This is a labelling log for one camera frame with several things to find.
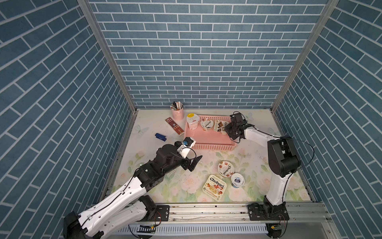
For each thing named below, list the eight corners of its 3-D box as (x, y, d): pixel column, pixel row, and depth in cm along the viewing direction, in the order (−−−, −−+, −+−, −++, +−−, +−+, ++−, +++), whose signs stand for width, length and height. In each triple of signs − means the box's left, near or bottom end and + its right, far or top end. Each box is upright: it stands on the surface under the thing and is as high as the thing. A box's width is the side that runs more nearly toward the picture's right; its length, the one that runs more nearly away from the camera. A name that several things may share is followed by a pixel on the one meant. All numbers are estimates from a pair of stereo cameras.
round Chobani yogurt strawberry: (218, 179, 87) (219, 175, 83) (217, 164, 93) (218, 160, 88) (233, 179, 87) (235, 175, 83) (231, 164, 93) (233, 160, 89)
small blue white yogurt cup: (230, 188, 83) (232, 185, 78) (228, 176, 87) (230, 172, 83) (242, 188, 83) (245, 185, 78) (240, 176, 87) (243, 173, 83)
